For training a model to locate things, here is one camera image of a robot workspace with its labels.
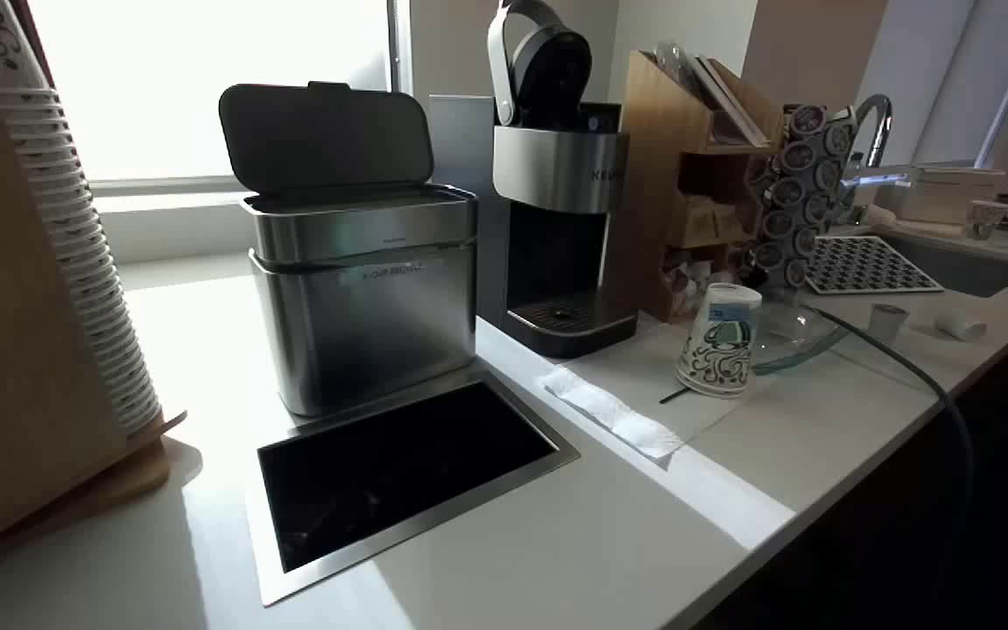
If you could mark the small white coffee pod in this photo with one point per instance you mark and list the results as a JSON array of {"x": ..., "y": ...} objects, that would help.
[{"x": 887, "y": 324}]

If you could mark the black and steel coffee machine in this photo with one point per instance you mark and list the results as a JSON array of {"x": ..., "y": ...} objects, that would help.
[{"x": 558, "y": 169}]

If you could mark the black coffee pod carousel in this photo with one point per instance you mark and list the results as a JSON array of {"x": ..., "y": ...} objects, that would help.
[{"x": 803, "y": 187}]

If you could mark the stainless steel lidded bin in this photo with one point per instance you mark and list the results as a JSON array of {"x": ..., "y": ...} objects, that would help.
[{"x": 359, "y": 303}]

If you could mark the steel framed counter chute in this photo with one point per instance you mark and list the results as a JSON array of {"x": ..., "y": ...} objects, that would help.
[{"x": 401, "y": 467}]

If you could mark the wooden condiment organizer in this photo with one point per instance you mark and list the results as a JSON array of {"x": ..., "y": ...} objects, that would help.
[{"x": 656, "y": 175}]

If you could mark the printed paper cup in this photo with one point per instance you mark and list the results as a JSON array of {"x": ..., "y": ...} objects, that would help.
[{"x": 720, "y": 345}]

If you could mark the white edged booklet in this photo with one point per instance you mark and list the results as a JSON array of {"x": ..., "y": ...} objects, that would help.
[{"x": 728, "y": 98}]

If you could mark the patterned drying mat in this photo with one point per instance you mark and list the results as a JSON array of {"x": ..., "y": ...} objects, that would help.
[{"x": 872, "y": 268}]

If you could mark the bright window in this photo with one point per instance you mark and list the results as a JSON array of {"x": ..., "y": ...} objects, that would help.
[{"x": 213, "y": 81}]

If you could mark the chrome faucet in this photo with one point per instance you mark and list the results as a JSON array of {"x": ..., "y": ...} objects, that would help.
[{"x": 880, "y": 106}]

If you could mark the steel sink basin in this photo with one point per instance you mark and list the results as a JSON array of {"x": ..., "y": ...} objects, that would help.
[{"x": 972, "y": 264}]

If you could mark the wooden cup holder board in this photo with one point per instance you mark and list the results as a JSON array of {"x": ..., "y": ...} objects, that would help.
[{"x": 0, "y": 386}]

